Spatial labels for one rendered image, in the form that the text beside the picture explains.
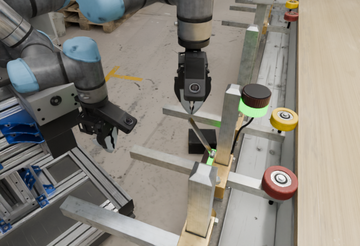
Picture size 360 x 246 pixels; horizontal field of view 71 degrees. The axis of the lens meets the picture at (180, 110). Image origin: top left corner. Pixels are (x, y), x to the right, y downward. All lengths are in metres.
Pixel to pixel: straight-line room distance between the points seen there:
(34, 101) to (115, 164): 1.15
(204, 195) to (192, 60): 0.30
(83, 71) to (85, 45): 0.06
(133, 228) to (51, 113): 0.47
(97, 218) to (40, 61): 0.35
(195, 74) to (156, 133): 1.52
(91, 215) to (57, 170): 1.15
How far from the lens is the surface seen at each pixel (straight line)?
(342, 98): 1.04
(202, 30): 0.54
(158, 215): 1.62
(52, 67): 0.62
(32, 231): 1.51
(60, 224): 1.47
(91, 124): 0.73
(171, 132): 2.04
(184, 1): 0.53
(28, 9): 0.90
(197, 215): 0.44
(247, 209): 0.95
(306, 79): 1.08
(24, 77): 0.63
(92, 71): 0.63
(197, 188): 0.38
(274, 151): 1.14
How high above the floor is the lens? 1.42
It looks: 39 degrees down
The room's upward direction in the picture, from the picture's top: straight up
